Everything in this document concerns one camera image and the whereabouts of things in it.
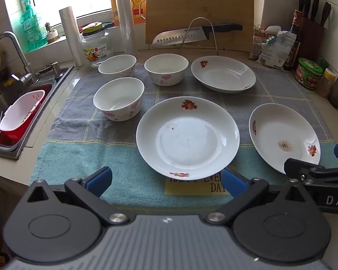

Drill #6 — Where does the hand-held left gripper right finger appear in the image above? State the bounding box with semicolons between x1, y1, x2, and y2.
207;167;309;227

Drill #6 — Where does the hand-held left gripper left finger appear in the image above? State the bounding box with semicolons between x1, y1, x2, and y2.
27;166;130;226

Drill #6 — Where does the white floral plate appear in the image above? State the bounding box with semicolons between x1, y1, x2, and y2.
248;103;321;175
136;96;240;180
191;56;256;94

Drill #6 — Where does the white floral bowl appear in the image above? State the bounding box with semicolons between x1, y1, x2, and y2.
98;54;137;79
144;54;189;87
93;77;145;122

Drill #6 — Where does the grey and teal checked towel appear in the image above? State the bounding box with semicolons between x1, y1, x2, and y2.
29;61;338;211

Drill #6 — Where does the yellow-lidded spice jar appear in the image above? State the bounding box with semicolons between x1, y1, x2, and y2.
315;68;337;98

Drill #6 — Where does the green-lidded tub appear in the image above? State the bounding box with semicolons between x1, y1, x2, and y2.
295;58;324;90

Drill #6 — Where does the red basin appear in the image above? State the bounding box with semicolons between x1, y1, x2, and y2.
0;84;53;149

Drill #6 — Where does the white colander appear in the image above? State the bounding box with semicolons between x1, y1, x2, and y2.
0;90;46;135

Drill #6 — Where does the dark wooden knife block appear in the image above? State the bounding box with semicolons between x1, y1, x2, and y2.
298;14;327;62

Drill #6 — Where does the white printed packet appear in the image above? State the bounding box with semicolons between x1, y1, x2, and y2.
256;30;298;68

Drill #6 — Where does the metal sink soap dispenser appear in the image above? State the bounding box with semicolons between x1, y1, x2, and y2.
38;61;63;79

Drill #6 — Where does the red and white packet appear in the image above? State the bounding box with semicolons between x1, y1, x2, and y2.
253;25;282;60

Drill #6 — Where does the dark sauce bottle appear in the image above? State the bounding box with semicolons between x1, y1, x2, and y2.
284;9;302;71

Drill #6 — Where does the steel sink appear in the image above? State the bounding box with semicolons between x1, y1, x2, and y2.
0;65;75;161

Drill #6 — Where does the glass jar with yellow lid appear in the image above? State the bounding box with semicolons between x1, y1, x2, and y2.
81;22;113;68

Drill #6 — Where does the white plastic bag roll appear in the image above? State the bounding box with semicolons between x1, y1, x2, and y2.
59;6;88;66

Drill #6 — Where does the metal faucet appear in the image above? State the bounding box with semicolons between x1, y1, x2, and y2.
0;31;37;86

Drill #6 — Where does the small potted plant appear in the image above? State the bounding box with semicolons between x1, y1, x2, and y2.
44;22;60;43

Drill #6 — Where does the clear plastic wrap roll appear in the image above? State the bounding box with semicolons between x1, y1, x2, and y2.
113;0;139;59

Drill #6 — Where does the green dish soap bottle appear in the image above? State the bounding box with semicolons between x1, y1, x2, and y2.
19;0;48;52

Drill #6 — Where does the orange box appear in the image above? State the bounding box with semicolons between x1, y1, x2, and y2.
110;0;147;27

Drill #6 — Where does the bamboo cutting board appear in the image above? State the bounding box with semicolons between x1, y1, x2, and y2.
139;0;254;52

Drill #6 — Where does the metal wire rack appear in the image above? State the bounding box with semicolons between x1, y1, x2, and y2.
177;17;225;57

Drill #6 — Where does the black-handled kitchen knife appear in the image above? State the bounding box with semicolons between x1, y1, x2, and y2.
152;23;243;45

